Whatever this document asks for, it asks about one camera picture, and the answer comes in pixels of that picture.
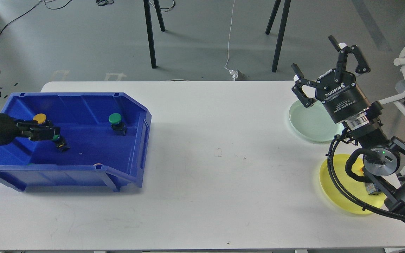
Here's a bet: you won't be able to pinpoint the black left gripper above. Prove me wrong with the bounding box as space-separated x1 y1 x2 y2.
0 113 60 146

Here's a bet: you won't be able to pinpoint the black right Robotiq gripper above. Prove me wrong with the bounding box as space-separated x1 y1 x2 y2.
291 35 373 124

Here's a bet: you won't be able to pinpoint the small green push button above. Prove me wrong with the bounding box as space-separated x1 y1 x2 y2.
52 135 70 152

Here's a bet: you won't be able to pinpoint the yellow push button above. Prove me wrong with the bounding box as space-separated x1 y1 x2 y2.
352 166 383 196

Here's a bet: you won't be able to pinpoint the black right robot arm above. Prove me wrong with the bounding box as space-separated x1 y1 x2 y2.
291 35 405 223

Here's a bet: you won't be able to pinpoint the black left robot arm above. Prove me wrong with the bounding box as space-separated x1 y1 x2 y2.
0 91 70 152

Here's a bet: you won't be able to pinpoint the orange push button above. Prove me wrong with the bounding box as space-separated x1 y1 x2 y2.
32 113 47 125

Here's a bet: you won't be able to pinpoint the light green plate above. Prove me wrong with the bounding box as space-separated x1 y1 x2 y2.
288 100 343 143

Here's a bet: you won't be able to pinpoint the yellow plate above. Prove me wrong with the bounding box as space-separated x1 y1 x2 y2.
319 154 388 215

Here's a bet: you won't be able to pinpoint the blue plastic bin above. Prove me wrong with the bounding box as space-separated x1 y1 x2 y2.
0 93 151 192

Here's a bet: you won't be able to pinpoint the black stand legs right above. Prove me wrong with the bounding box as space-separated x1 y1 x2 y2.
265 0 291 73

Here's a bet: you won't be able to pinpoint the black stand legs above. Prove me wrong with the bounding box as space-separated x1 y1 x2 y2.
265 0 291 73
143 0 166 69

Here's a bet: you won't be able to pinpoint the black stand legs left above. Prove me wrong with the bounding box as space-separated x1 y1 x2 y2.
143 0 166 69

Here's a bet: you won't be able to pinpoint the white cable with charger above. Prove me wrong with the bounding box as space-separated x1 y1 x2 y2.
224 0 249 81

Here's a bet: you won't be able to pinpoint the black floor cable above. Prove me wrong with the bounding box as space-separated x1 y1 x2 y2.
0 0 73 57

